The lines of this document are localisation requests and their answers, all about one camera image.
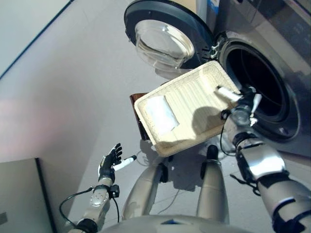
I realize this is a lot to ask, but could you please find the white cloth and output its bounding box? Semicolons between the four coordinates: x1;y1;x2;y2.
145;96;180;136

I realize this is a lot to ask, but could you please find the brown wooden stool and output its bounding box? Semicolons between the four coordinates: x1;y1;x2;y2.
130;93;151;141

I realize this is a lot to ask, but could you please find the white wicker basket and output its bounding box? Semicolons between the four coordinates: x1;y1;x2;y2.
134;60;242;158

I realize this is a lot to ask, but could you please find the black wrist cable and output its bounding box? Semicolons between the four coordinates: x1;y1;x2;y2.
219;110;262;196
59;186;120;226

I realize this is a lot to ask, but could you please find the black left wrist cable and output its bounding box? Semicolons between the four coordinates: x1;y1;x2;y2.
59;186;120;226

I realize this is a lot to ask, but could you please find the round glass washer door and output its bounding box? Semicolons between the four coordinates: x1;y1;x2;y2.
123;0;214;73

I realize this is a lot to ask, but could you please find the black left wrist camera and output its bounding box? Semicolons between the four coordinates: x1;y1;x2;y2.
110;184;120;199

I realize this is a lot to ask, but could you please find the silver robot torso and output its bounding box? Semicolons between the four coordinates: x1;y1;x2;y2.
102;215;248;233

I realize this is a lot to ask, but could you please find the silver right robot leg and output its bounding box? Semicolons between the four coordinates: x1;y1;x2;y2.
196;145;230;224

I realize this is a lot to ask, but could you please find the grey partition with black edge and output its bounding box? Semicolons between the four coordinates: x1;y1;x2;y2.
0;157;56;233

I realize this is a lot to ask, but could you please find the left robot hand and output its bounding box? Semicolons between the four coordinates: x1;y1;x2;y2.
98;143;138;182

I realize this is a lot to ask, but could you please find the grey front-load washing machine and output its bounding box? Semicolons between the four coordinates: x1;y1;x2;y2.
206;0;311;158

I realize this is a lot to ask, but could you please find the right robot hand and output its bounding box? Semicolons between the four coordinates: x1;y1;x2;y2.
214;84;263;120

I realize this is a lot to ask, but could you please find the small blue white sticker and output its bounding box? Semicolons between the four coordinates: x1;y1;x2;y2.
206;0;222;12

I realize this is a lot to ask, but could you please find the white vertical cabinet panel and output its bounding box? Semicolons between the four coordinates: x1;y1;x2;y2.
195;0;209;25

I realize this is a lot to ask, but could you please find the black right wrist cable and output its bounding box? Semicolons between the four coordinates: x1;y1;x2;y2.
219;110;262;196

